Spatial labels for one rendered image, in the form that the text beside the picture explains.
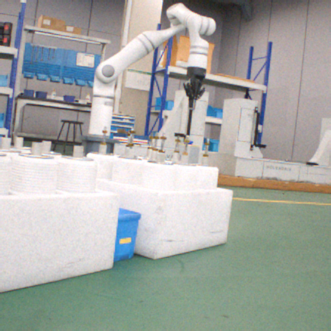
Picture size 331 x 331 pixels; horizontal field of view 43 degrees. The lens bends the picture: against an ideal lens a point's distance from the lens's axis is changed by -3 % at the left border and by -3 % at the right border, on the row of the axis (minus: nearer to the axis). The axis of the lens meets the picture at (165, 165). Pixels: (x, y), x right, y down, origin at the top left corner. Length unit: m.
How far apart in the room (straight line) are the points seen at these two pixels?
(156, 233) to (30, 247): 0.40
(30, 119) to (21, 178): 8.81
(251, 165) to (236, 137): 0.29
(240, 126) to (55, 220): 3.25
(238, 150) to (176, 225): 2.86
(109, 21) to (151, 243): 9.31
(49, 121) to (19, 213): 8.94
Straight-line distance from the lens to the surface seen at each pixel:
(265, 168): 4.14
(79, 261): 0.97
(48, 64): 7.39
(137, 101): 7.89
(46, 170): 0.89
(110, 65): 1.88
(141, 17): 8.13
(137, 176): 1.27
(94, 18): 10.22
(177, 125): 3.82
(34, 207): 0.85
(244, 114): 4.04
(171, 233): 1.20
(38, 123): 9.72
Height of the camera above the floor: 0.31
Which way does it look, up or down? 3 degrees down
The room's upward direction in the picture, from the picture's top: 7 degrees clockwise
